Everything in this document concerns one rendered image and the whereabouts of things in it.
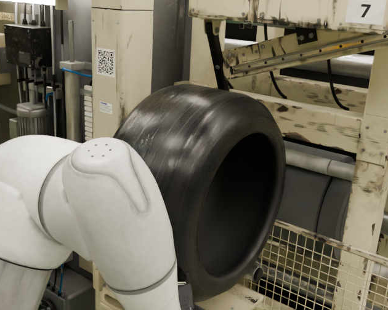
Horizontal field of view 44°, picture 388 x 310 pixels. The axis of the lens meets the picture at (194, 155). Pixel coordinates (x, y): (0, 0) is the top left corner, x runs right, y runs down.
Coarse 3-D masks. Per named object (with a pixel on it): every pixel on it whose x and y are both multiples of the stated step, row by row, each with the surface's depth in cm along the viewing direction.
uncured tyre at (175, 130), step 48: (192, 96) 121; (240, 96) 123; (144, 144) 113; (192, 144) 109; (240, 144) 155; (192, 192) 107; (240, 192) 159; (192, 240) 111; (240, 240) 153; (192, 288) 118
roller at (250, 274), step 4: (252, 268) 147; (256, 268) 147; (260, 268) 147; (248, 272) 147; (252, 272) 146; (256, 272) 145; (260, 272) 147; (244, 276) 148; (248, 276) 147; (252, 276) 146; (256, 276) 145; (260, 276) 147; (256, 280) 146
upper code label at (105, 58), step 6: (102, 54) 135; (108, 54) 133; (114, 54) 132; (102, 60) 135; (108, 60) 134; (114, 60) 133; (102, 66) 136; (108, 66) 134; (114, 66) 133; (102, 72) 136; (108, 72) 135; (114, 72) 134
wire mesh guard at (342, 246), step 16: (288, 224) 159; (288, 240) 160; (320, 240) 152; (336, 240) 150; (304, 256) 158; (368, 256) 143; (368, 272) 145; (320, 288) 157; (288, 304) 166; (320, 304) 158; (352, 304) 151
